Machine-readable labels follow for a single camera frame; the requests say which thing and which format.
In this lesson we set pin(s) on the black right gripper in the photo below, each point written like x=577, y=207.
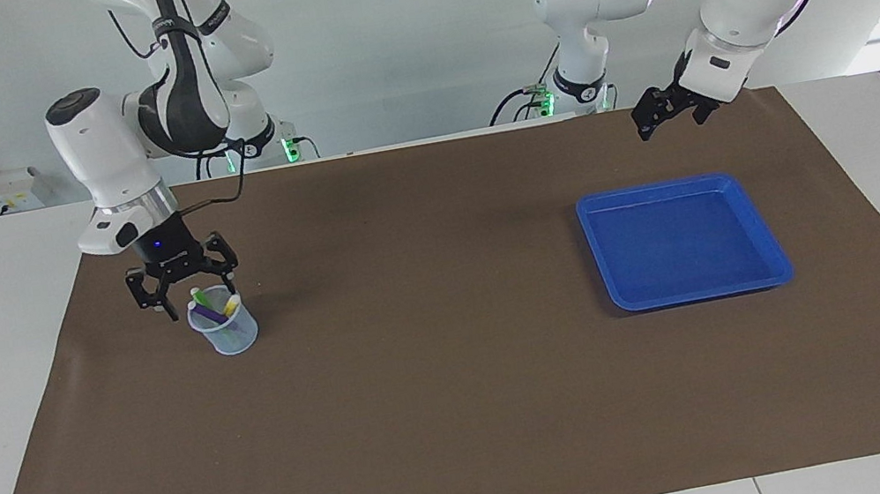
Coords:
x=168, y=252

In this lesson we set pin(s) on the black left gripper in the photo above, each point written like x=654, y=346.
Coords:
x=691, y=93

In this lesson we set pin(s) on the green pen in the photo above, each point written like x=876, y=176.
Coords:
x=200, y=298

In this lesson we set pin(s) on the purple pen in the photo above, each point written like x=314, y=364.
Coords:
x=208, y=313

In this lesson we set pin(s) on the yellow pen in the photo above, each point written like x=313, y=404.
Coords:
x=231, y=303

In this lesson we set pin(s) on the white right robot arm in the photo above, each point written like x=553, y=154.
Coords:
x=111, y=150

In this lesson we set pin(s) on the light blue mesh cup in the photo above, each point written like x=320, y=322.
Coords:
x=236, y=336

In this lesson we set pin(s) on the blue plastic tray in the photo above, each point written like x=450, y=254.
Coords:
x=689, y=241

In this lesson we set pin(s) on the brown table mat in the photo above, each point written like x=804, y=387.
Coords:
x=460, y=369

